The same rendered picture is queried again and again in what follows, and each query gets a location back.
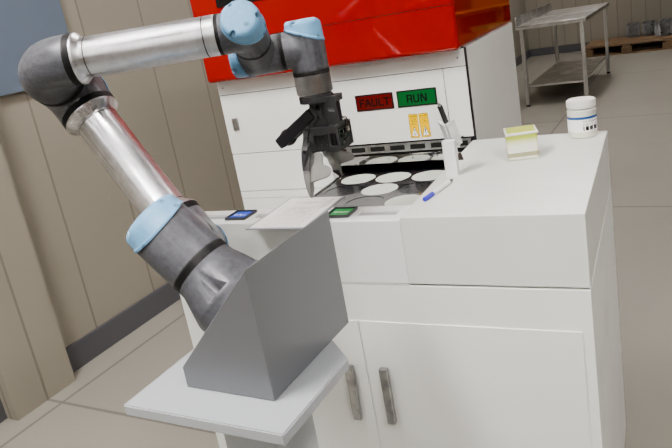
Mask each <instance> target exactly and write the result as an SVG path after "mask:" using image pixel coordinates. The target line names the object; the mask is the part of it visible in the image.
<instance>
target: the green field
mask: <svg viewBox="0 0 672 448"><path fill-rule="evenodd" d="M397 94H398V101H399V106H409V105H419V104H429V103H436V98H435V91H434V89H427V90H418V91H409V92H399V93H397Z"/></svg>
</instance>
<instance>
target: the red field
mask: <svg viewBox="0 0 672 448"><path fill-rule="evenodd" d="M356 101H357V107H358V111H359V110H369V109H379V108H389V107H393V105H392V98H391V93H390V94H381V95H372V96H363V97H356Z"/></svg>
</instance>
